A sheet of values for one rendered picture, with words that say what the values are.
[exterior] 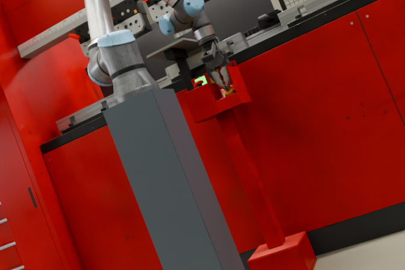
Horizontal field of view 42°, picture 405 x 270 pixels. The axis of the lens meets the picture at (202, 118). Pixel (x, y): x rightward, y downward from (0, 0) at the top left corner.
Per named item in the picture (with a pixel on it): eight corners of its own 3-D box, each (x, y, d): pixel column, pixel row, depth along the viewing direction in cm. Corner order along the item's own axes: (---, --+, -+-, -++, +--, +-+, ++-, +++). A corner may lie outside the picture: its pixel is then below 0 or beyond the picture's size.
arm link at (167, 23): (166, 8, 188) (190, 0, 193) (154, 21, 197) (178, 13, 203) (175, 28, 187) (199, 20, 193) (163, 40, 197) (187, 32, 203)
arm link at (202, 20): (176, 8, 203) (194, 3, 207) (188, 35, 203) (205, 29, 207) (185, 0, 196) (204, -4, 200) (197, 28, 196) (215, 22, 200)
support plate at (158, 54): (146, 58, 216) (146, 56, 216) (173, 59, 240) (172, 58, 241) (184, 39, 210) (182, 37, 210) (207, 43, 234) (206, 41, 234)
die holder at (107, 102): (61, 139, 264) (55, 122, 265) (69, 138, 270) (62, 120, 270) (143, 101, 246) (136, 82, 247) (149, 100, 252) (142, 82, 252)
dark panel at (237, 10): (114, 125, 314) (88, 57, 317) (116, 125, 315) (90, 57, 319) (288, 46, 273) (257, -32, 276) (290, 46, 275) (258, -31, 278)
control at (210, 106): (194, 123, 199) (176, 79, 200) (207, 120, 214) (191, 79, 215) (241, 103, 192) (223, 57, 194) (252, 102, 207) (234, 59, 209)
